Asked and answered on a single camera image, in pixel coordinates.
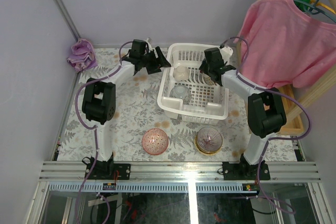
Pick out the brown checker pattern bowl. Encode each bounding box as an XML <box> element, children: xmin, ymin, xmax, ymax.
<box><xmin>203</xmin><ymin>74</ymin><xmax>217</xmax><ymax>86</ymax></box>

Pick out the white plastic dish rack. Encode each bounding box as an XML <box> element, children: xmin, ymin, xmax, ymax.
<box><xmin>157</xmin><ymin>43</ymin><xmax>229</xmax><ymax>125</ymax></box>

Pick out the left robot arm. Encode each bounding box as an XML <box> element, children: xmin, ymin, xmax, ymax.
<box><xmin>82</xmin><ymin>39</ymin><xmax>171</xmax><ymax>179</ymax></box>

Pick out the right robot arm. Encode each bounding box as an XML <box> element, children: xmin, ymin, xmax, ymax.
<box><xmin>199</xmin><ymin>48</ymin><xmax>287</xmax><ymax>179</ymax></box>

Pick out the purple folded cloth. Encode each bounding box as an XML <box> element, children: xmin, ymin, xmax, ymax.
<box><xmin>67</xmin><ymin>38</ymin><xmax>98</xmax><ymax>72</ymax></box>

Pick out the pink t-shirt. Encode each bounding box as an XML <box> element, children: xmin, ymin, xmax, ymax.
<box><xmin>238</xmin><ymin>0</ymin><xmax>335</xmax><ymax>88</ymax></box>

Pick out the purple striped bowl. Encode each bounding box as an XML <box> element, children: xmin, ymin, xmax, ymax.
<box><xmin>196</xmin><ymin>126</ymin><xmax>223</xmax><ymax>152</ymax></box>

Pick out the floral table mat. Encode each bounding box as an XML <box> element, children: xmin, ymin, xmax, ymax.
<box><xmin>57</xmin><ymin>48</ymin><xmax>297</xmax><ymax>162</ymax></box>

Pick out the red eye pattern bowl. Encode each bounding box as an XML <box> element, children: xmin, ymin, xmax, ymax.
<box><xmin>141</xmin><ymin>128</ymin><xmax>169</xmax><ymax>155</ymax></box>

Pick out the yellow rimmed bottom bowl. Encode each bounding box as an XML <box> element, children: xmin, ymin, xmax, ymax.
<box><xmin>195</xmin><ymin>143</ymin><xmax>221</xmax><ymax>156</ymax></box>

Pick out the green clothes hanger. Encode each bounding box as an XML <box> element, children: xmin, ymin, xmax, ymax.
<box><xmin>293</xmin><ymin>0</ymin><xmax>335</xmax><ymax>15</ymax></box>

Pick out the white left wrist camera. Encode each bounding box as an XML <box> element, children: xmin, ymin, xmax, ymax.
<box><xmin>145</xmin><ymin>37</ymin><xmax>153</xmax><ymax>52</ymax></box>

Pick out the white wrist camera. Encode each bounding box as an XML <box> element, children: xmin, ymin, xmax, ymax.
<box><xmin>145</xmin><ymin>37</ymin><xmax>153</xmax><ymax>52</ymax></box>
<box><xmin>219</xmin><ymin>46</ymin><xmax>234</xmax><ymax>61</ymax></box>

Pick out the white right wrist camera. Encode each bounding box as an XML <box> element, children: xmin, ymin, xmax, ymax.
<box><xmin>219</xmin><ymin>46</ymin><xmax>234</xmax><ymax>61</ymax></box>

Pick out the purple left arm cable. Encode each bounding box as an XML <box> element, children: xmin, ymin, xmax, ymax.
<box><xmin>74</xmin><ymin>41</ymin><xmax>134</xmax><ymax>130</ymax></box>

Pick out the aluminium mounting rail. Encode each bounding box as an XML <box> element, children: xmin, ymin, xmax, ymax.
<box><xmin>39</xmin><ymin>161</ymin><xmax>321</xmax><ymax>183</ymax></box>

